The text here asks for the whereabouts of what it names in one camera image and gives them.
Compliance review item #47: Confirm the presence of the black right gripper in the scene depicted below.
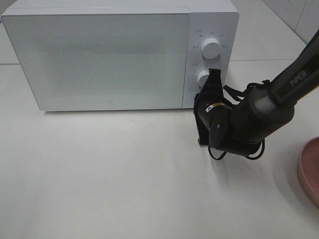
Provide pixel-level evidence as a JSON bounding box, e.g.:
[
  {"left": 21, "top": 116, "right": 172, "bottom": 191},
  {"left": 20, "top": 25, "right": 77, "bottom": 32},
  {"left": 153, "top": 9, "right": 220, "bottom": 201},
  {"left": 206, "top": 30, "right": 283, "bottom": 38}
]
[{"left": 194, "top": 68, "right": 234, "bottom": 146}]

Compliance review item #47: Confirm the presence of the pink round plate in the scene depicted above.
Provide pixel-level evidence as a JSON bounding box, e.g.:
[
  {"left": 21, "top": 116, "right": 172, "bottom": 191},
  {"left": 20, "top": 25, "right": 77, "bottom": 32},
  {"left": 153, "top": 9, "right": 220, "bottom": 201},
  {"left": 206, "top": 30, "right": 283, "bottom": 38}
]
[{"left": 297, "top": 137, "right": 319, "bottom": 207}]

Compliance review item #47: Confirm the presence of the white microwave door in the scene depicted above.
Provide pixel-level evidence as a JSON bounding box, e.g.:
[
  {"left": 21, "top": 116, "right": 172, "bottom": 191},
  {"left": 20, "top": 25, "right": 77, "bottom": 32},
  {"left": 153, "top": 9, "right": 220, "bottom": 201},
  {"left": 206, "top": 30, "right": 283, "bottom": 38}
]
[{"left": 2, "top": 14, "right": 189, "bottom": 111}]

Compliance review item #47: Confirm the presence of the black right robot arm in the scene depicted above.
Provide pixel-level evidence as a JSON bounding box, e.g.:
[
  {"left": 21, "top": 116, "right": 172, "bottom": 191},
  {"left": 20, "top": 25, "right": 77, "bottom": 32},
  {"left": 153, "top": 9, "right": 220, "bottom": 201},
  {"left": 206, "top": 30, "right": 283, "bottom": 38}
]
[{"left": 193, "top": 34, "right": 319, "bottom": 160}]

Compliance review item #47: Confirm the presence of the white lower timer knob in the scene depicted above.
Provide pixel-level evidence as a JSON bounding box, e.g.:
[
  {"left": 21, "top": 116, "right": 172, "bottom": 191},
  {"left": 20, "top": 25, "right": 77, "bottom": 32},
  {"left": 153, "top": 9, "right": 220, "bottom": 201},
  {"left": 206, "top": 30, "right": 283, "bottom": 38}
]
[{"left": 197, "top": 70, "right": 209, "bottom": 88}]

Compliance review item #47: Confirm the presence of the white upper power knob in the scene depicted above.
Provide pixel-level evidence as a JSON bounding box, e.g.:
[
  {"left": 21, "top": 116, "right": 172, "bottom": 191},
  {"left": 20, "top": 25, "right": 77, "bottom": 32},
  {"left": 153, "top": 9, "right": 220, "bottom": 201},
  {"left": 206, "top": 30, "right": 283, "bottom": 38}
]
[{"left": 200, "top": 36, "right": 222, "bottom": 59}]

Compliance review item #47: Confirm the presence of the white microwave oven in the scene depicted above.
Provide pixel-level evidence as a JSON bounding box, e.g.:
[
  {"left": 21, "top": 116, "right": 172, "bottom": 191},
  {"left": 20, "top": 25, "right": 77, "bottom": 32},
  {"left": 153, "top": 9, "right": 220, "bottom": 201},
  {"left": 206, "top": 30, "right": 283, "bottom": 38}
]
[{"left": 1, "top": 0, "right": 239, "bottom": 110}]

